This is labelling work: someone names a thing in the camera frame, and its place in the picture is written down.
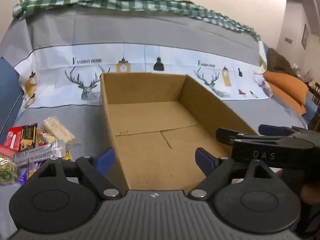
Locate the blue zippered sofa cushion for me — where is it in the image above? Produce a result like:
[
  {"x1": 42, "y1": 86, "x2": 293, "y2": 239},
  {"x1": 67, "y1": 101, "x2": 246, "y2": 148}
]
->
[{"x1": 0, "y1": 57, "x2": 25, "y2": 145}]

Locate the dark red square packet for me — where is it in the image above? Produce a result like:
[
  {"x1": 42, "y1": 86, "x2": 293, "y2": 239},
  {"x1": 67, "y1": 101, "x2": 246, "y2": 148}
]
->
[{"x1": 0, "y1": 144, "x2": 17, "y2": 159}]

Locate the dark wooden chair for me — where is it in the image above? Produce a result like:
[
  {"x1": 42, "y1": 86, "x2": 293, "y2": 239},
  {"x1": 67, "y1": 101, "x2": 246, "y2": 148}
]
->
[{"x1": 307, "y1": 82, "x2": 320, "y2": 131}]

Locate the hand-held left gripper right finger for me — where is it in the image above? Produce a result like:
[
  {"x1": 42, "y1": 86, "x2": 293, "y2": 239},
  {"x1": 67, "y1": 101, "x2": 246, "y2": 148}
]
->
[{"x1": 187, "y1": 147, "x2": 275, "y2": 200}]

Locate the small red yellow snack packet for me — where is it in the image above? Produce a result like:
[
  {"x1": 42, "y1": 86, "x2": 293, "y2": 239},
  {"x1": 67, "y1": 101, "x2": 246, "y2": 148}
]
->
[{"x1": 36, "y1": 129, "x2": 54, "y2": 147}]

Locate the black chocolate bar packet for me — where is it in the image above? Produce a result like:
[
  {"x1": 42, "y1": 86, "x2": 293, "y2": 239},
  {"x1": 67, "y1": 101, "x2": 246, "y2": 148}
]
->
[{"x1": 18, "y1": 123, "x2": 38, "y2": 153}]

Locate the framed wall picture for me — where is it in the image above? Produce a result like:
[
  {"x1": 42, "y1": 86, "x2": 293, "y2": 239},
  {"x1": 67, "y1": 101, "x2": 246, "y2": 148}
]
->
[{"x1": 301, "y1": 24, "x2": 309, "y2": 50}]

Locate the long red snack packet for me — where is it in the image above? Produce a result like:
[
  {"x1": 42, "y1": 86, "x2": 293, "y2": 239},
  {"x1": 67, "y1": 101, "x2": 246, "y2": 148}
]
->
[{"x1": 3, "y1": 127, "x2": 24, "y2": 152}]

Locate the yellow cow print snack packet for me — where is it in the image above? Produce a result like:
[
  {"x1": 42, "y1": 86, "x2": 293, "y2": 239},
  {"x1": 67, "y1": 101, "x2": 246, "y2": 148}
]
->
[{"x1": 61, "y1": 147, "x2": 73, "y2": 161}]

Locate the white nougat bar packet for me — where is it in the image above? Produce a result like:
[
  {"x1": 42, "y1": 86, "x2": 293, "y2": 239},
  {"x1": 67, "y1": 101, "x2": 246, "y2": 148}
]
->
[{"x1": 42, "y1": 116, "x2": 76, "y2": 146}]

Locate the grey deer print sofa cover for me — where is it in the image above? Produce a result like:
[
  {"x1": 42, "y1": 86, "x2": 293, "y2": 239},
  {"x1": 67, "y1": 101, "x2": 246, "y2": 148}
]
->
[{"x1": 0, "y1": 10, "x2": 310, "y2": 230}]

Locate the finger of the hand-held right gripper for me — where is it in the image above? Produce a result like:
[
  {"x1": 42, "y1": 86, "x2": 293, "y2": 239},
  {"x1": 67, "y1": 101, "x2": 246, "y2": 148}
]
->
[
  {"x1": 216, "y1": 127, "x2": 253, "y2": 146},
  {"x1": 258, "y1": 124, "x2": 300, "y2": 137}
]

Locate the orange cushion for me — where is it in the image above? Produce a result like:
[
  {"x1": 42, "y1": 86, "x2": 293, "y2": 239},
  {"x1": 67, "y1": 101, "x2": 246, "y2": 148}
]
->
[
  {"x1": 264, "y1": 70, "x2": 309, "y2": 106},
  {"x1": 269, "y1": 84, "x2": 307, "y2": 116}
]

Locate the purple snack packet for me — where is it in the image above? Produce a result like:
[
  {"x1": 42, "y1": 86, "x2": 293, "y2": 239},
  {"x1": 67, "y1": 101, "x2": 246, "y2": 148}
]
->
[{"x1": 17, "y1": 160, "x2": 47, "y2": 184}]

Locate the round granola cake packet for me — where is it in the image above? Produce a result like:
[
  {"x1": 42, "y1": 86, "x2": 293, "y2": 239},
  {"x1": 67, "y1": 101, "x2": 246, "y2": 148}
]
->
[{"x1": 0, "y1": 155, "x2": 19, "y2": 186}]

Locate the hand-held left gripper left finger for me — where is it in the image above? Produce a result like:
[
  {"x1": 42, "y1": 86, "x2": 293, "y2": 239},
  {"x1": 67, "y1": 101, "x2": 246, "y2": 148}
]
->
[{"x1": 37, "y1": 147, "x2": 123, "y2": 200}]

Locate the cardboard box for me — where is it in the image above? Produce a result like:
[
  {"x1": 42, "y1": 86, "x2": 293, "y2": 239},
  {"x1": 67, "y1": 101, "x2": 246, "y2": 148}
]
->
[{"x1": 100, "y1": 72, "x2": 259, "y2": 193}]

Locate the brown blanket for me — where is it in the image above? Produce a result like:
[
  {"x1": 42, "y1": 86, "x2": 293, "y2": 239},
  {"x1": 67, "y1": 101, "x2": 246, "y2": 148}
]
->
[{"x1": 266, "y1": 47, "x2": 298, "y2": 77}]

